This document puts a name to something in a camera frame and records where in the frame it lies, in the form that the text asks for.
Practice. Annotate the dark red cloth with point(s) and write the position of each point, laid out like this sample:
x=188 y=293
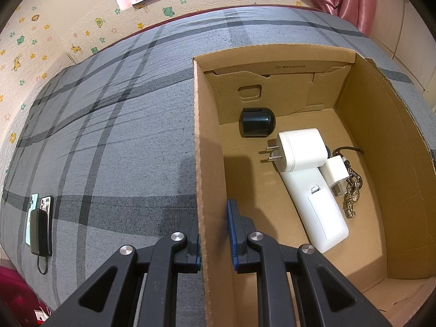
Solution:
x=17 y=293

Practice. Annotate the grey plaid bedsheet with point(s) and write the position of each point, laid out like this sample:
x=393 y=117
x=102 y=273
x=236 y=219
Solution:
x=119 y=126

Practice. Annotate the brown cardboard box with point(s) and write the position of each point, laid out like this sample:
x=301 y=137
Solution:
x=361 y=245

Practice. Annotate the pink satin curtain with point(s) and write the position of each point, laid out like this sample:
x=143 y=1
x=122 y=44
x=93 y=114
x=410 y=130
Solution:
x=354 y=3

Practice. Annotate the black power bank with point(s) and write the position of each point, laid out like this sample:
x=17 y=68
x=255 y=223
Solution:
x=41 y=231

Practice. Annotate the long white handheld device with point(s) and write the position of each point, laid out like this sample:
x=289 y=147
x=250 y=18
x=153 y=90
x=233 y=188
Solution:
x=320 y=218

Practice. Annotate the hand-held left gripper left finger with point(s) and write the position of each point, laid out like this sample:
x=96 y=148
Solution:
x=194 y=245

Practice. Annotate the black round device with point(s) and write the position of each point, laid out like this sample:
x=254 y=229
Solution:
x=255 y=122

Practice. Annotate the large white plug adapter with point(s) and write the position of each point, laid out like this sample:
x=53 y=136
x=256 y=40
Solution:
x=299 y=150

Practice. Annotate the teal smartphone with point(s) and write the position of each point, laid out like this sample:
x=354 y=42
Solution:
x=32 y=202

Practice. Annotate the beige wardrobe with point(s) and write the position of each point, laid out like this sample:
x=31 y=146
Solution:
x=408 y=41

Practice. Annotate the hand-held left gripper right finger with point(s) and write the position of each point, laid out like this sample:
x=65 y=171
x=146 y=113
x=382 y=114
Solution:
x=231 y=231

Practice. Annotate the small white object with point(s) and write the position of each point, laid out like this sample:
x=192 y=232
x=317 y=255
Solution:
x=40 y=316

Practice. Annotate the small white charger plug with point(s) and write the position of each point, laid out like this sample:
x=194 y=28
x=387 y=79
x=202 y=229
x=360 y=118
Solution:
x=335 y=170

